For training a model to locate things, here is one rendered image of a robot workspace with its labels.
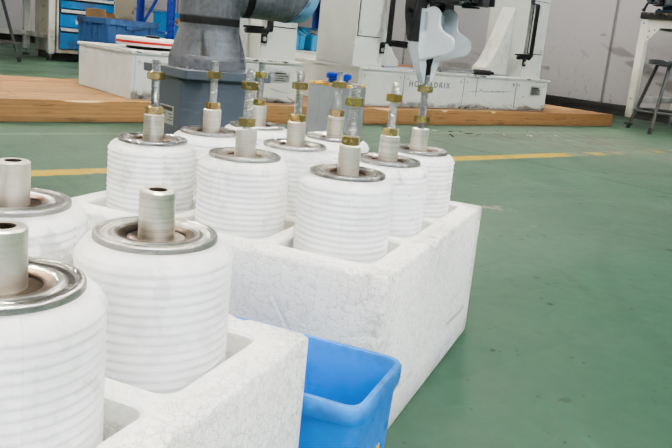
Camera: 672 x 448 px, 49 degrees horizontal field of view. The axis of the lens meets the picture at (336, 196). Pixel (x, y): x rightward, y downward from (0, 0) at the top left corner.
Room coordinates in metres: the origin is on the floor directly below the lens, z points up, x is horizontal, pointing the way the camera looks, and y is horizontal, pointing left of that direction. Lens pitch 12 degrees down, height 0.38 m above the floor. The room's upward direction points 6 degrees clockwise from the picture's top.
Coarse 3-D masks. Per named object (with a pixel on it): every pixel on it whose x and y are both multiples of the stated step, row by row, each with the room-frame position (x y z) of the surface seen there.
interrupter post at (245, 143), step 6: (240, 132) 0.76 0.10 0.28; (246, 132) 0.76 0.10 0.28; (252, 132) 0.77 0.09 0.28; (240, 138) 0.76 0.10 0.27; (246, 138) 0.76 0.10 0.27; (252, 138) 0.77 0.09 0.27; (240, 144) 0.76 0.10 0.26; (246, 144) 0.76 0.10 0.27; (252, 144) 0.77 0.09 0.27; (240, 150) 0.76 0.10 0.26; (246, 150) 0.76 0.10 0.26; (252, 150) 0.77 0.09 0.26; (240, 156) 0.76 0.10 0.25; (246, 156) 0.76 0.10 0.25; (252, 156) 0.77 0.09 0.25
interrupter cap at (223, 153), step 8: (216, 152) 0.77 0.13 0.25; (224, 152) 0.77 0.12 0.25; (232, 152) 0.79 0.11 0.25; (256, 152) 0.80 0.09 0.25; (264, 152) 0.79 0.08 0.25; (272, 152) 0.80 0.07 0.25; (232, 160) 0.74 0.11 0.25; (240, 160) 0.74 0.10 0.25; (248, 160) 0.74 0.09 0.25; (256, 160) 0.74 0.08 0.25; (264, 160) 0.74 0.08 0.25; (272, 160) 0.75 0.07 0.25
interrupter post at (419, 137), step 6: (414, 132) 0.94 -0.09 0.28; (420, 132) 0.94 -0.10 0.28; (426, 132) 0.94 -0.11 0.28; (414, 138) 0.94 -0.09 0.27; (420, 138) 0.94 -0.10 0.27; (426, 138) 0.94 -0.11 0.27; (414, 144) 0.94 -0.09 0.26; (420, 144) 0.94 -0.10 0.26; (426, 144) 0.94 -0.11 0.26; (414, 150) 0.94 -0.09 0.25; (420, 150) 0.94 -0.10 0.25; (426, 150) 0.94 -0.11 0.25
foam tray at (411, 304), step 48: (96, 192) 0.84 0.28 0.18; (240, 240) 0.70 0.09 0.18; (288, 240) 0.73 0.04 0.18; (432, 240) 0.79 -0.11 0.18; (240, 288) 0.68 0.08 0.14; (288, 288) 0.66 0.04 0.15; (336, 288) 0.65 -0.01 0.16; (384, 288) 0.63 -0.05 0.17; (432, 288) 0.79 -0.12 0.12; (336, 336) 0.64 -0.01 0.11; (384, 336) 0.64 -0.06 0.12; (432, 336) 0.81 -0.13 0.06
